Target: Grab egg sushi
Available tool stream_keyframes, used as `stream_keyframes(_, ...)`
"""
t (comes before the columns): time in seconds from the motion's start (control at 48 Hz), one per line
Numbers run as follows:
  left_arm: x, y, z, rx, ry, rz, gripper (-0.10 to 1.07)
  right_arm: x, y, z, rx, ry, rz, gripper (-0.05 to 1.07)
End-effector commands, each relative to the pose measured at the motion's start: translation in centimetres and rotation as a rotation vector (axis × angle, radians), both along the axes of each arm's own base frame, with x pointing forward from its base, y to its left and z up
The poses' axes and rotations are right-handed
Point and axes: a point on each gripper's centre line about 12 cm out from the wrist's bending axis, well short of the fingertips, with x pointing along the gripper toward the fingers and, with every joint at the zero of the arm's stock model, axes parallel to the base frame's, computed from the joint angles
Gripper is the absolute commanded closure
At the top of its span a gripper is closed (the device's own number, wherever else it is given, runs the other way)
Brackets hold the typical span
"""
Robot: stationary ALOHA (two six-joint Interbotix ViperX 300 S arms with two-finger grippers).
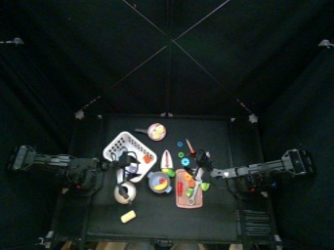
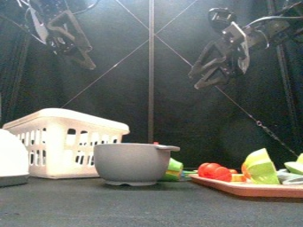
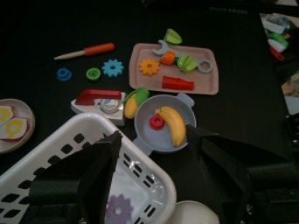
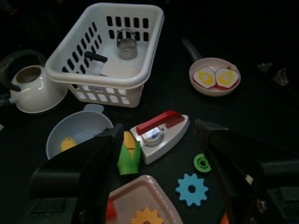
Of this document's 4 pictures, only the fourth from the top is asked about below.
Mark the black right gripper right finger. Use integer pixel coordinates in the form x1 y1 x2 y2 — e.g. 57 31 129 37
192 117 299 224

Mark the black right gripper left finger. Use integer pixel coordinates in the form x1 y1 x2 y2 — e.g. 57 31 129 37
29 122 125 224

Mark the toy egg sushi piece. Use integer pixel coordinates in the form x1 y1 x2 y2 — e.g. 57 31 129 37
191 66 217 89
213 66 240 89

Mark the green toy gear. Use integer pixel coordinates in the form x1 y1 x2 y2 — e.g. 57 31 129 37
192 153 212 173

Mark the yellow toy food piece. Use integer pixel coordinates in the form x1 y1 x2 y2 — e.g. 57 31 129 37
60 136 78 153

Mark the toy corn cob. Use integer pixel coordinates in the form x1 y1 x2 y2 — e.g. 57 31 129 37
116 130 143 176

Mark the grey toy bowl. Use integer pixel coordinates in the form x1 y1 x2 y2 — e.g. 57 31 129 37
45 103 114 160

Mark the blue toy gear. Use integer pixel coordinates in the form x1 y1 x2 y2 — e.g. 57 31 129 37
173 172 211 207

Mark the red toy piece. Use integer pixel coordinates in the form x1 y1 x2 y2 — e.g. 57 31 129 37
105 199 117 221

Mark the pink toy plate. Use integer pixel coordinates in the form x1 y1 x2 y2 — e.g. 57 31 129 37
104 174 184 224

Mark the orange toy piece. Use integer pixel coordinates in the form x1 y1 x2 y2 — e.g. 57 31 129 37
219 212 231 224

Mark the orange toy gear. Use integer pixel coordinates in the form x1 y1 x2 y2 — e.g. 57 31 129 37
128 206 165 224

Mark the white plastic slotted basket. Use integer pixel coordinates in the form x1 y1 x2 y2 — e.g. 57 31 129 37
44 2 165 109

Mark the metal cup in basket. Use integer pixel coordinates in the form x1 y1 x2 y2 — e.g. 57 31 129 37
116 28 139 61

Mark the toy iron with red handle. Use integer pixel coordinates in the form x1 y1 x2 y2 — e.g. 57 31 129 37
128 109 192 165

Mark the white kettle with black handle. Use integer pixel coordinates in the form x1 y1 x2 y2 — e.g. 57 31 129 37
0 49 69 115

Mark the small pan with black handle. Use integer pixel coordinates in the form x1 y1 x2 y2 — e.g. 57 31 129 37
180 38 241 97

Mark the utensil with black handle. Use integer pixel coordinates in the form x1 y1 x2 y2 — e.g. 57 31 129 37
82 51 108 75

